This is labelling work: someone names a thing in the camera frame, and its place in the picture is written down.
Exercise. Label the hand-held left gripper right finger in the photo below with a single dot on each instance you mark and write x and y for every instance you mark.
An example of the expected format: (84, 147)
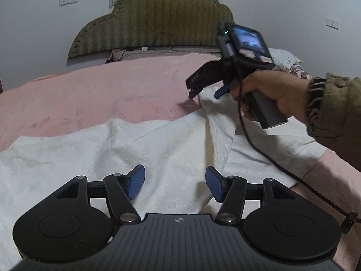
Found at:
(214, 185)

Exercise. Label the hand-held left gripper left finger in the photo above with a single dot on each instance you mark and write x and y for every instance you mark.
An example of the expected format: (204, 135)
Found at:
(136, 182)

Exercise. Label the white wall switch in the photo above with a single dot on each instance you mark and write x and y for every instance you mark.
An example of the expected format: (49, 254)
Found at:
(332, 23)

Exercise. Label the white pants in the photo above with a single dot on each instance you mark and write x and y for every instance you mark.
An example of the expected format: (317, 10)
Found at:
(158, 146)

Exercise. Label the olive padded headboard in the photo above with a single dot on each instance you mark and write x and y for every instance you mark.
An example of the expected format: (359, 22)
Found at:
(158, 14)

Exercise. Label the floral pillow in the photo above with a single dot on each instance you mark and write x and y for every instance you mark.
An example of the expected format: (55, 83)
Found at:
(284, 58)

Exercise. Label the person's right forearm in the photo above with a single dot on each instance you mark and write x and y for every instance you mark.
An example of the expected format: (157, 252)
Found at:
(338, 113)

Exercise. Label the person's right hand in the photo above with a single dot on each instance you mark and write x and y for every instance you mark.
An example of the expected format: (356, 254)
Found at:
(287, 93)

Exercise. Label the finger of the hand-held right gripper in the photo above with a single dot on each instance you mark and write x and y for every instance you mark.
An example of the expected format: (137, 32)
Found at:
(222, 91)
(203, 76)

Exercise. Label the pink bed blanket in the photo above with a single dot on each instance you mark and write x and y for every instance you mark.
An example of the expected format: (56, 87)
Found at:
(112, 90)

